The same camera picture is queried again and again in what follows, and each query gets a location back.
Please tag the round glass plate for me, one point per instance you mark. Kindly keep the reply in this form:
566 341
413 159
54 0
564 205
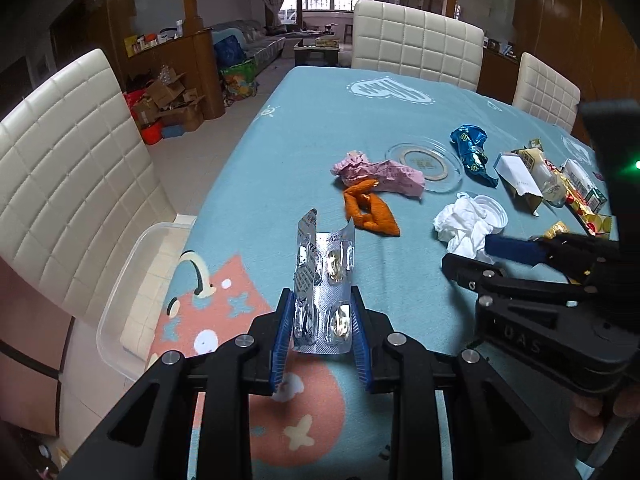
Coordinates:
425 162

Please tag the large white quilted leather chair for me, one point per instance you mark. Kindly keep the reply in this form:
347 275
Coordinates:
75 175

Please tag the white round plastic lid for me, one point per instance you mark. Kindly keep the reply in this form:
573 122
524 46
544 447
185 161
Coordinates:
495 210

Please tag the grey sofa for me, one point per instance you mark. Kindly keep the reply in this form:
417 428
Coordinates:
260 40

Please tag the red and yellow wrapper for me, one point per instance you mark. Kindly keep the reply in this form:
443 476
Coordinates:
597 220

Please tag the blue printed tablecloth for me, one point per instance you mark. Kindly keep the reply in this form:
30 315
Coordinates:
310 130

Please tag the wooden counter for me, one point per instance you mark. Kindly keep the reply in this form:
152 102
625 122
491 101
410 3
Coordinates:
205 70

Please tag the white and green packet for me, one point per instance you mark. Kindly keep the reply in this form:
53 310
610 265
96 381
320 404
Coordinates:
582 182

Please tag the dark coffee table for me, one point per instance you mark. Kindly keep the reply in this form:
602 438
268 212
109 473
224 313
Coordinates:
316 50

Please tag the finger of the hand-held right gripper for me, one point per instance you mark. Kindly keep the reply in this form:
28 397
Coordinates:
480 275
515 251

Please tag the gold foil wrapper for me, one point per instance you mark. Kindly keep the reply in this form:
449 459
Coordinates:
555 230

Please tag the pile of cardboard boxes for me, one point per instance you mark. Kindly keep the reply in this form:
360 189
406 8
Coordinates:
170 100

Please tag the person's right hand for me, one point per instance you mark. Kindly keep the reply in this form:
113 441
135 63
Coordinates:
587 420

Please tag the red bucket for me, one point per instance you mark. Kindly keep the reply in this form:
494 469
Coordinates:
151 134

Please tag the blue foil wrapper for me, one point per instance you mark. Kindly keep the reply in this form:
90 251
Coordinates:
470 152

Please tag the clear plastic container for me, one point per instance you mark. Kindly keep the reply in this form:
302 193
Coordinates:
125 305

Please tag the orange wrapper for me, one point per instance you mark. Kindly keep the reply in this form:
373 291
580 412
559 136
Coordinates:
372 212

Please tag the silver pill blister pack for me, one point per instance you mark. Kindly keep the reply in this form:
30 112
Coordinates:
325 280

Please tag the colourful printed bag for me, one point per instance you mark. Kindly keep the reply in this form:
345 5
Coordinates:
239 82

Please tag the narrow white quilted chair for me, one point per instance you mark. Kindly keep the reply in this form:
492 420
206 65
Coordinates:
545 90

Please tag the pink crumpled paper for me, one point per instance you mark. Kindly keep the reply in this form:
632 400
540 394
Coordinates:
385 172

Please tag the brown refrigerator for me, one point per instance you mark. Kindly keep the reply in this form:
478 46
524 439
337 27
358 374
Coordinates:
30 355

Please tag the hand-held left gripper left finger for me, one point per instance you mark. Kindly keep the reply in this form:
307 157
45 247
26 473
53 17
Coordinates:
281 342

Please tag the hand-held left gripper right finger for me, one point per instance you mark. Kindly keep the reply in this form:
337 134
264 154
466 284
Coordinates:
361 347

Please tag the blue bag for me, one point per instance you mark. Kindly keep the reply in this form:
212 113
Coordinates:
229 51

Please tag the wide white quilted chair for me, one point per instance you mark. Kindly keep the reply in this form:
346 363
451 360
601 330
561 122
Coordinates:
415 40

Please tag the white tissue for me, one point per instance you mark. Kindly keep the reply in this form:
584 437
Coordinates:
465 222

